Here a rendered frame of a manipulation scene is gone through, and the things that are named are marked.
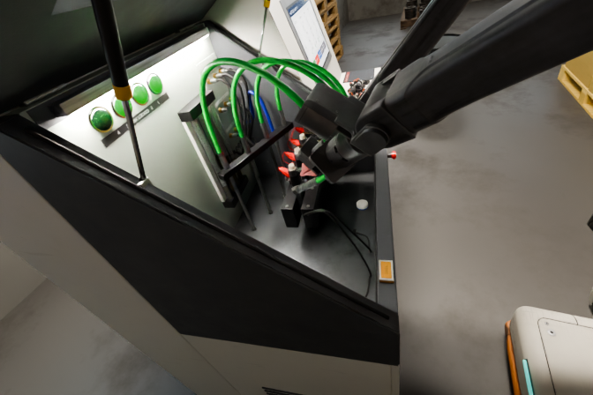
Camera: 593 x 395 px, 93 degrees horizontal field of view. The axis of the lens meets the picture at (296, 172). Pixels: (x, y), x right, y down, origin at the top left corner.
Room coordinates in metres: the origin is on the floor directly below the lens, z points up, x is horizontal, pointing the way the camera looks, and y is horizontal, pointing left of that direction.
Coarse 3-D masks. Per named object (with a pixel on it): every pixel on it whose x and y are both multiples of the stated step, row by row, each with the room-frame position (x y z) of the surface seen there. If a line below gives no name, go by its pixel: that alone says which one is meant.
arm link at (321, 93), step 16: (320, 96) 0.37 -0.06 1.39; (336, 96) 0.37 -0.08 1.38; (352, 96) 0.37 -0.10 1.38; (304, 112) 0.37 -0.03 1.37; (320, 112) 0.36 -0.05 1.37; (336, 112) 0.35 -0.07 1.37; (352, 112) 0.35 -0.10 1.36; (320, 128) 0.36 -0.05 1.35; (352, 128) 0.33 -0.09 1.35; (368, 128) 0.29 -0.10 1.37; (384, 128) 0.28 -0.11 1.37; (352, 144) 0.32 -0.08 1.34; (368, 144) 0.29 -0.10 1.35; (384, 144) 0.28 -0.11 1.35
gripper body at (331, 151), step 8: (336, 136) 0.39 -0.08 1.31; (328, 144) 0.42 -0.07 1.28; (320, 152) 0.42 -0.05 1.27; (328, 152) 0.41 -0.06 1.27; (336, 152) 0.38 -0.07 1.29; (312, 160) 0.41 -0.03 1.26; (320, 160) 0.41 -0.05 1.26; (328, 160) 0.41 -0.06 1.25; (336, 160) 0.39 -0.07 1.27; (344, 160) 0.37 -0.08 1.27; (320, 168) 0.40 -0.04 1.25; (328, 168) 0.40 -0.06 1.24; (336, 168) 0.40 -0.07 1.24; (344, 168) 0.40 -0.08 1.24; (328, 176) 0.39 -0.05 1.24; (336, 176) 0.39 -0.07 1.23
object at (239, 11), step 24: (216, 0) 1.06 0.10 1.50; (240, 0) 1.03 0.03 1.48; (312, 0) 1.62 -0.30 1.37; (216, 24) 1.07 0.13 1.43; (240, 24) 1.04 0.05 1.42; (288, 24) 1.11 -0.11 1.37; (264, 48) 1.02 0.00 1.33; (288, 48) 1.00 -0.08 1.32; (288, 72) 1.00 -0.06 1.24; (336, 72) 1.50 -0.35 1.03
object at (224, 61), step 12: (216, 60) 0.62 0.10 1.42; (228, 60) 0.60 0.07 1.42; (240, 60) 0.58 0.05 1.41; (204, 72) 0.66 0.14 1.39; (264, 72) 0.54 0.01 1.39; (204, 84) 0.68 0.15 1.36; (276, 84) 0.52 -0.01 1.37; (204, 96) 0.69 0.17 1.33; (204, 108) 0.70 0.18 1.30; (216, 144) 0.71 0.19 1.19; (324, 180) 0.48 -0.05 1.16
